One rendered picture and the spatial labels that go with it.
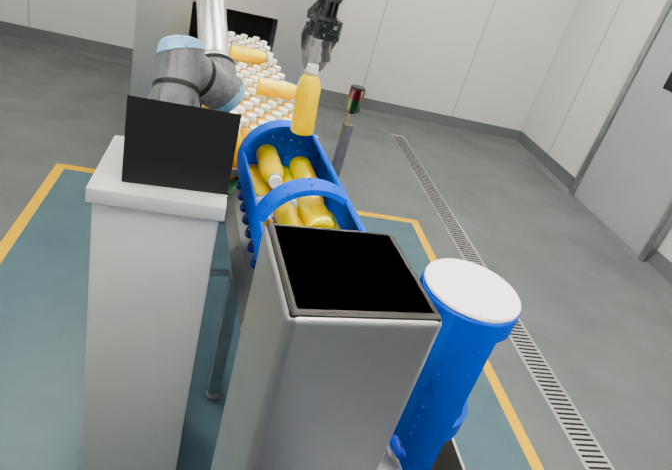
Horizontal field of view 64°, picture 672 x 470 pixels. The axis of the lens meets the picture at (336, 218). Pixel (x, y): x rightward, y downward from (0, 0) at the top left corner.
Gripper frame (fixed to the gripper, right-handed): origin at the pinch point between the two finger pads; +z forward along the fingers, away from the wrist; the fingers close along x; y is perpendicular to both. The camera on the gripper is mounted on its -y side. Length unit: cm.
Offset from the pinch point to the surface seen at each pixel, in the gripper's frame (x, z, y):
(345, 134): 35, 39, -52
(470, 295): 44, 41, 49
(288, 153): 1.5, 32.4, -10.1
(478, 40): 292, 39, -409
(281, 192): -9.6, 24.4, 32.9
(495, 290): 53, 41, 46
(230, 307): -8, 95, -7
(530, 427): 139, 145, 14
